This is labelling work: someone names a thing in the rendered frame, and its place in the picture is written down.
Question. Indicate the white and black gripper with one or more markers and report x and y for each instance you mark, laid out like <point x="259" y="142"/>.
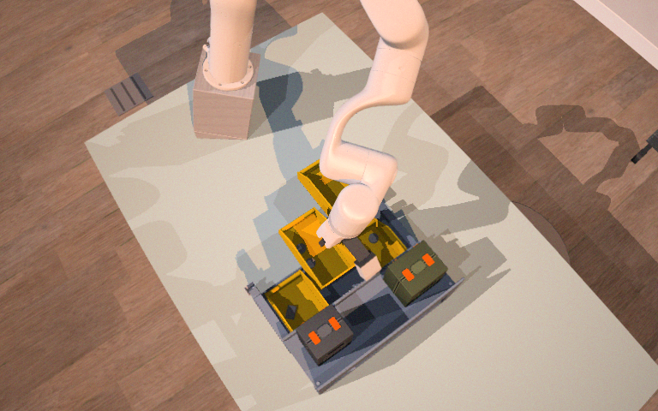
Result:
<point x="330" y="238"/>

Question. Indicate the dark grey tool case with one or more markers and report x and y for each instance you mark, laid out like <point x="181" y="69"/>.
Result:
<point x="324" y="333"/>

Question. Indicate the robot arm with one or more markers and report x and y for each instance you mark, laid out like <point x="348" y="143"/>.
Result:
<point x="404" y="27"/>

